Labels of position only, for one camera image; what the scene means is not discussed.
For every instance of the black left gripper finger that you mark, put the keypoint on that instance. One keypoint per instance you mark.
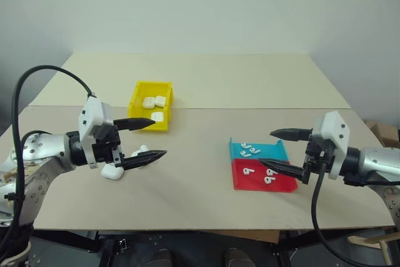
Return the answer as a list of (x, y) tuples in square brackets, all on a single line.
[(134, 123), (143, 159)]

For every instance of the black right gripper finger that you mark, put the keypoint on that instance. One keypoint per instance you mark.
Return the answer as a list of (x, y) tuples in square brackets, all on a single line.
[(281, 168), (290, 134)]

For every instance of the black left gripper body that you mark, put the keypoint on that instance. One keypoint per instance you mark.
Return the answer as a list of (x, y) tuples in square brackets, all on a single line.
[(104, 145)]

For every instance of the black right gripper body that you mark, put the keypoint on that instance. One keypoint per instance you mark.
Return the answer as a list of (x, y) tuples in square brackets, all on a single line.
[(320, 154)]

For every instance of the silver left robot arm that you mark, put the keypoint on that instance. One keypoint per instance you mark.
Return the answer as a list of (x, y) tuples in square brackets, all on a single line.
[(40, 151)]

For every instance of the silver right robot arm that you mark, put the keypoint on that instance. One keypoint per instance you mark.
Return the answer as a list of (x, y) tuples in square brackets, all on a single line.
[(378, 160)]

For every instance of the yellow plastic bin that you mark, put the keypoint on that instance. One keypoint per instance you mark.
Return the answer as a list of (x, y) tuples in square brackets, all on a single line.
[(150, 90)]

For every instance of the brown cardboard box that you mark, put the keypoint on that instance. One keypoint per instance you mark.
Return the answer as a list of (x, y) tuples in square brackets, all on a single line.
[(384, 132)]

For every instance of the blue plastic tray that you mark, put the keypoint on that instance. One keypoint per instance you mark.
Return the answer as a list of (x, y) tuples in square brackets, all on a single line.
[(272, 153)]

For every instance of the red plastic tray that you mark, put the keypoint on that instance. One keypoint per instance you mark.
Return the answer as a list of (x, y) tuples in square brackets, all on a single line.
[(250, 184)]

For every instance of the light wooden chair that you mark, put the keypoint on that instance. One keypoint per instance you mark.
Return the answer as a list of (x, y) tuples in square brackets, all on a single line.
[(365, 241)]

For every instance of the dark rounded shape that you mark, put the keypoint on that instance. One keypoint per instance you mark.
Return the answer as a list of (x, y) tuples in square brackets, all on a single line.
[(159, 257), (237, 257)]

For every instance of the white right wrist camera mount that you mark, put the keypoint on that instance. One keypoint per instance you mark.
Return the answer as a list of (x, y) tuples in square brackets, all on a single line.
[(331, 126)]

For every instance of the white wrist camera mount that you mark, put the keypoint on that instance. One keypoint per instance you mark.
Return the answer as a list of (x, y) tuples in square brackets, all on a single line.
[(92, 113), (331, 126)]

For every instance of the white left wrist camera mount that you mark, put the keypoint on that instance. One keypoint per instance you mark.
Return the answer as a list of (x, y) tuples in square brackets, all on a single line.
[(92, 113)]

